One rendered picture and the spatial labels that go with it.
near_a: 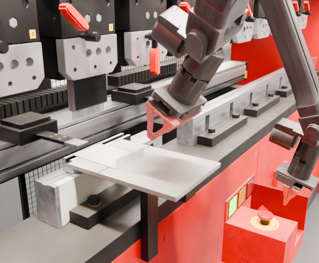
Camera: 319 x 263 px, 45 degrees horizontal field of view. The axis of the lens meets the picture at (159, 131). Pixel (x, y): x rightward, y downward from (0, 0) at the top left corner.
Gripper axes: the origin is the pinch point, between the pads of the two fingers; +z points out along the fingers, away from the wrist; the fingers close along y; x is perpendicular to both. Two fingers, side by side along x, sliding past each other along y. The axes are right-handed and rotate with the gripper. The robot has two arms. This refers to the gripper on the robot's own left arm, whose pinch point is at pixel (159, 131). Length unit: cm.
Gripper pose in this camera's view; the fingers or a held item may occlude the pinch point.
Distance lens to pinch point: 74.5
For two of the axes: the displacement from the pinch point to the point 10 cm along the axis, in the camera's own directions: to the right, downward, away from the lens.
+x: 7.1, 6.5, -2.7
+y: -5.5, 2.8, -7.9
